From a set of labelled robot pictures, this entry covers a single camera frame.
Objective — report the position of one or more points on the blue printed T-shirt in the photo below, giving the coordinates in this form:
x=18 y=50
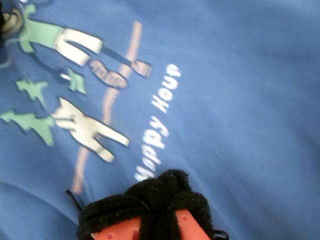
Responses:
x=237 y=100

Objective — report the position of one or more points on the black zip tie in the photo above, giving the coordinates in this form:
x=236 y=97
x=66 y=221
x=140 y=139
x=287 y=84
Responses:
x=72 y=200
x=222 y=232

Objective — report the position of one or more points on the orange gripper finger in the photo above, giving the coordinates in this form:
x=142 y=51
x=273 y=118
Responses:
x=112 y=212
x=185 y=200

